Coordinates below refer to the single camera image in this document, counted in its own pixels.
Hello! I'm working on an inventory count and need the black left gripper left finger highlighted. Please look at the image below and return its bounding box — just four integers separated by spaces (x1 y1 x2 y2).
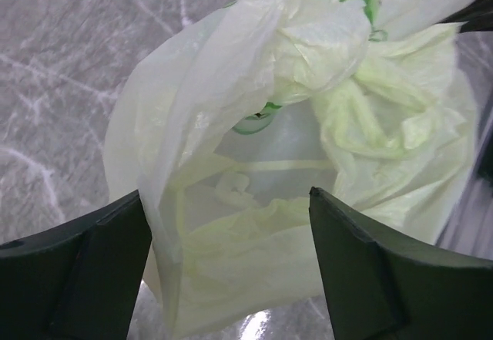
1 191 151 339

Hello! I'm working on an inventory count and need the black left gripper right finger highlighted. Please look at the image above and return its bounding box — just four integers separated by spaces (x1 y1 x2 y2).
309 187 492 339

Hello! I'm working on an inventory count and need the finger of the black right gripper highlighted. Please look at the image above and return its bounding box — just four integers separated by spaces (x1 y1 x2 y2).
440 0 493 32

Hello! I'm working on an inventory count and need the pale green avocado plastic bag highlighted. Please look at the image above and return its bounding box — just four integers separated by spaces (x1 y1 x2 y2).
103 0 478 339

